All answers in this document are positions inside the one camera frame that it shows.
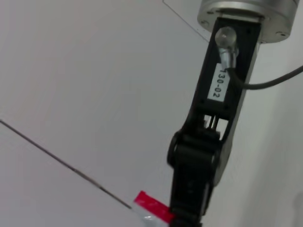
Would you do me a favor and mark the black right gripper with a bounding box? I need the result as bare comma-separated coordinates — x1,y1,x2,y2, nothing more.
181,17,263,185

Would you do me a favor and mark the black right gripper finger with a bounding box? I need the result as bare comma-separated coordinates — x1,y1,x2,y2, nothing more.
166,129,224,227

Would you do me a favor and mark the clear document bag red zipper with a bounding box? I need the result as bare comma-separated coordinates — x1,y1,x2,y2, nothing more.
131,190,176,227

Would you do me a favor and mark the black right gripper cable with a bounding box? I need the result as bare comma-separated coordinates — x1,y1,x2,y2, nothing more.
214,26,303,90

